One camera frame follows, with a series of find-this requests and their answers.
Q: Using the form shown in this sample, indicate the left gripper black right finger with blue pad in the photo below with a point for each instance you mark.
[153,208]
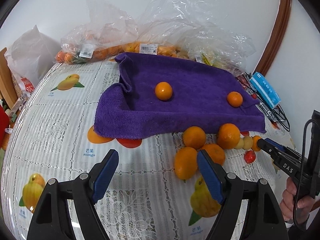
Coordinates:
[263,219]

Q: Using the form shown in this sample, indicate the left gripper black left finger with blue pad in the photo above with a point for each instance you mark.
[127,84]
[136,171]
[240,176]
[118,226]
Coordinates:
[51,218]

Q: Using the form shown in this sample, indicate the small kumquat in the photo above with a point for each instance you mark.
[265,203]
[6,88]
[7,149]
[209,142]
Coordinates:
[255,146]

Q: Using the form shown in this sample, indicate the small orange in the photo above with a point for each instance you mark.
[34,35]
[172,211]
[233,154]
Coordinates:
[235,99]
[185,163]

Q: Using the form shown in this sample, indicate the person's right hand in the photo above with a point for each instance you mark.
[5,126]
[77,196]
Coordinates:
[287,203]

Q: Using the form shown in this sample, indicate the red small fruit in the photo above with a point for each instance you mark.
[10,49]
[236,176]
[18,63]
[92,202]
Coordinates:
[249,156]

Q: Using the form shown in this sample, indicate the pale yellow small fruit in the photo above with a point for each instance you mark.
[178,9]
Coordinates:
[248,142]

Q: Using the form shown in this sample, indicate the large orange front right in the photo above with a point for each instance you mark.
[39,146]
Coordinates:
[216,153]

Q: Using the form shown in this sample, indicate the white lace fruit tablecloth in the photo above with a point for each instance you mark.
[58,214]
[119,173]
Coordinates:
[145,199]

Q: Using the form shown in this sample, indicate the bumpy orange near towel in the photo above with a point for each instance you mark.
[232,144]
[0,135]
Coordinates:
[228,136]

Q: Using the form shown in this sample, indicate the blue white box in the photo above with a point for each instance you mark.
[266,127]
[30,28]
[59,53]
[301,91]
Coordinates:
[266,91]

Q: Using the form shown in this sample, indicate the purple towel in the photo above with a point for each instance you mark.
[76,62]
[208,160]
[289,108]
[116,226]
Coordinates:
[129,109]

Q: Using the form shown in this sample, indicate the clear plastic bag right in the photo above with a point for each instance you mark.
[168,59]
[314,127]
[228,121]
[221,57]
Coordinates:
[218,48]

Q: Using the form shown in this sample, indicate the white plastic bag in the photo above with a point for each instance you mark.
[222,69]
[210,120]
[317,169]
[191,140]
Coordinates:
[30,57]

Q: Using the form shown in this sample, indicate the clear plastic bag left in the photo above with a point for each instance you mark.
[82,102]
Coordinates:
[85,44]

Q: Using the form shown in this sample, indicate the clear plastic bag of oranges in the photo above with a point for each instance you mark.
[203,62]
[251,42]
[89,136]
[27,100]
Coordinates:
[162,22]

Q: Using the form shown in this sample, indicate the black wire rack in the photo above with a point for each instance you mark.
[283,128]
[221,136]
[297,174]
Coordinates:
[277,115]

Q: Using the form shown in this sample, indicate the wooden door frame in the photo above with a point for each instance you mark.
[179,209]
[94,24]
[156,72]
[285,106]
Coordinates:
[276,37]

